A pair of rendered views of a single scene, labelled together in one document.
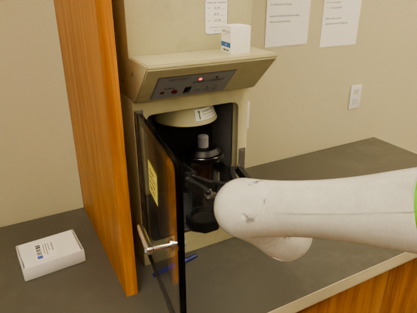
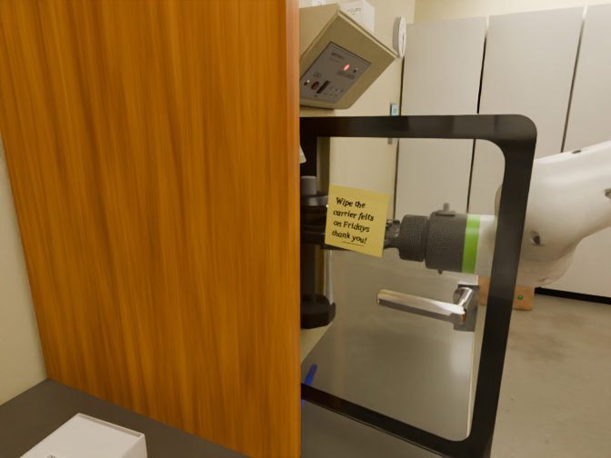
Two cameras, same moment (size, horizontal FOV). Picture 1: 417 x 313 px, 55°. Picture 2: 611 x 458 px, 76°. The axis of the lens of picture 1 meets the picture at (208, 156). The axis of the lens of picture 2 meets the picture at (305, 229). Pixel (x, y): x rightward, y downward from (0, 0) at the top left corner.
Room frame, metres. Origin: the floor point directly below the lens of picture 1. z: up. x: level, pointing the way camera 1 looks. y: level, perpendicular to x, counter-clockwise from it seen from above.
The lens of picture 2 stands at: (0.43, 0.44, 1.38)
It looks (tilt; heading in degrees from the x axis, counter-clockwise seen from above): 15 degrees down; 322
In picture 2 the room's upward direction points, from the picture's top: straight up
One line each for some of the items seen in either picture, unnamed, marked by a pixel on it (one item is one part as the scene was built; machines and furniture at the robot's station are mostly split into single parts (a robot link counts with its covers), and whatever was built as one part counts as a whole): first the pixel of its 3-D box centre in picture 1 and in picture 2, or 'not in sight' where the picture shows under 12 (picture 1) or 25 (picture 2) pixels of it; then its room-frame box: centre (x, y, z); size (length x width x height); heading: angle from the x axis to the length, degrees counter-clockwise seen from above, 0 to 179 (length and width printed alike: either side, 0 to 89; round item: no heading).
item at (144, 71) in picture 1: (205, 76); (337, 71); (0.91, 0.01, 1.46); 0.32 x 0.11 x 0.10; 118
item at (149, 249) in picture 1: (153, 237); (425, 300); (0.66, 0.11, 1.20); 0.10 x 0.05 x 0.03; 21
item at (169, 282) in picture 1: (159, 220); (371, 285); (0.74, 0.11, 1.19); 0.30 x 0.01 x 0.40; 21
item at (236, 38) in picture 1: (235, 38); (355, 25); (0.95, -0.06, 1.54); 0.05 x 0.05 x 0.06; 23
